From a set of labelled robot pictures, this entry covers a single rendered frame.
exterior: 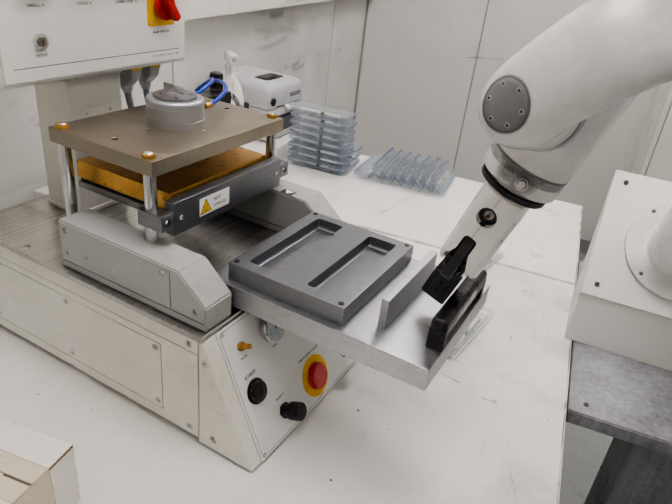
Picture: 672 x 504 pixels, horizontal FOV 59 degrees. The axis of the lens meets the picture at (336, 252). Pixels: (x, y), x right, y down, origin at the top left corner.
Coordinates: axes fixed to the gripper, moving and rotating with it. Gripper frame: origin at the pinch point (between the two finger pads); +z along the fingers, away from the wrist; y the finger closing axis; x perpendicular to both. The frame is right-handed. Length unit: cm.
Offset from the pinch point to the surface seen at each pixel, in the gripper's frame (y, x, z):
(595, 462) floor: 101, -66, 84
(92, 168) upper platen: -10.1, 45.6, 12.2
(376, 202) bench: 73, 29, 39
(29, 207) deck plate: -8, 59, 30
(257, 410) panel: -12.8, 8.8, 24.3
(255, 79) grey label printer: 82, 81, 35
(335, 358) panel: 5.8, 6.6, 26.5
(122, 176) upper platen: -10.1, 40.6, 9.9
